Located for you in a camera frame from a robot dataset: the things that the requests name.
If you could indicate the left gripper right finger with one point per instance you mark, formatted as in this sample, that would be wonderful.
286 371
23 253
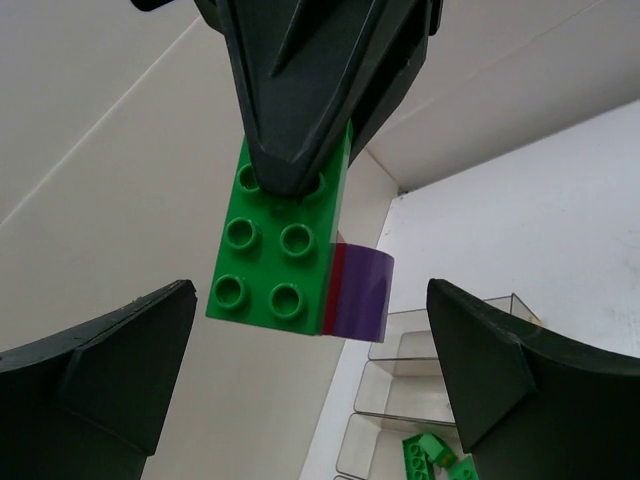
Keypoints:
530 403

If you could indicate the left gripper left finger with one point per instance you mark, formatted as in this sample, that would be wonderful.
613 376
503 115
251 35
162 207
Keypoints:
90 402

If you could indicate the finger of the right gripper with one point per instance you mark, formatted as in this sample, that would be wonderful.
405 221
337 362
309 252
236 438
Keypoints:
304 71

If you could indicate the green two-stud brick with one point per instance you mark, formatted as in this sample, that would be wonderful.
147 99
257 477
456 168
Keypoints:
463 469

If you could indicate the red rectangular brick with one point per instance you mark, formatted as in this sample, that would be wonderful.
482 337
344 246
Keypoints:
416 463

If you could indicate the green and red brick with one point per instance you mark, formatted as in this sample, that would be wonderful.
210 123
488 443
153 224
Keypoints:
275 257

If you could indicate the purple flower brick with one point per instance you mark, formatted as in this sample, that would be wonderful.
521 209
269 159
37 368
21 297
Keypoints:
361 293

